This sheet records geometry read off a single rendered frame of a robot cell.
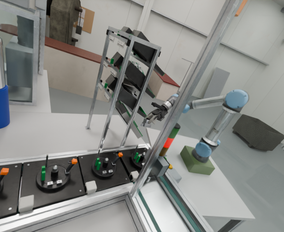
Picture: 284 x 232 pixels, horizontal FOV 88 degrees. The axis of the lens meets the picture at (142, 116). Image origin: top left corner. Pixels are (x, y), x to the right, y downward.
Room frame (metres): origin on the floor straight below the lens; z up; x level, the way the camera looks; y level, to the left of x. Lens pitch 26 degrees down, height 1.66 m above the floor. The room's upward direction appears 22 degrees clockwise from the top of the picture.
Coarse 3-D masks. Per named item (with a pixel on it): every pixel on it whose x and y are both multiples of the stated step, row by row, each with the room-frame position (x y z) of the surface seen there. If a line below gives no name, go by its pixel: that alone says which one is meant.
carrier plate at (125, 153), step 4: (140, 148) 0.90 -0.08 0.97; (144, 148) 0.92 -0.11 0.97; (120, 152) 0.77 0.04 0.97; (124, 152) 0.79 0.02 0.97; (128, 152) 0.80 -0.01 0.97; (132, 152) 0.82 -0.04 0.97; (124, 156) 0.76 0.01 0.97; (128, 156) 0.77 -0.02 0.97; (124, 160) 0.72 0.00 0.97; (128, 160) 0.73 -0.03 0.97; (124, 164) 0.69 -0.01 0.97; (128, 164) 0.70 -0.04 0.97; (132, 164) 0.71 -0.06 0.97; (128, 168) 0.67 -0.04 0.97; (132, 168) 0.68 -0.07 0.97; (136, 168) 0.69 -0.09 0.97; (128, 172) 0.64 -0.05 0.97; (132, 180) 0.60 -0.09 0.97
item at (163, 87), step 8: (152, 72) 7.03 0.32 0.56; (152, 80) 6.58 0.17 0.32; (160, 80) 5.61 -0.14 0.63; (168, 80) 5.81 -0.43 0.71; (152, 88) 6.15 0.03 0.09; (160, 88) 5.35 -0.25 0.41; (168, 88) 5.43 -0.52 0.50; (176, 88) 5.52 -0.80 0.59; (160, 96) 5.38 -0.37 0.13; (168, 96) 5.47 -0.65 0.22
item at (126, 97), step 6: (120, 90) 0.86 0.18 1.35; (126, 90) 1.00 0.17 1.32; (120, 96) 0.85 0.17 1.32; (126, 96) 0.87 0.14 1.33; (132, 96) 0.89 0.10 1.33; (126, 102) 0.88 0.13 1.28; (132, 102) 0.90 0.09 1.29; (132, 108) 0.90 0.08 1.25; (138, 108) 0.92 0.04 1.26; (144, 114) 0.96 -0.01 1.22
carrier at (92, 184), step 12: (84, 156) 0.63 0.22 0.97; (96, 156) 0.66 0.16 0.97; (108, 156) 0.70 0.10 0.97; (84, 168) 0.55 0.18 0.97; (96, 168) 0.56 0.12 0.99; (108, 168) 0.59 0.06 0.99; (120, 168) 0.64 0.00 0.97; (84, 180) 0.49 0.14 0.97; (96, 180) 0.51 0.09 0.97; (108, 180) 0.54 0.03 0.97; (120, 180) 0.57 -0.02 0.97
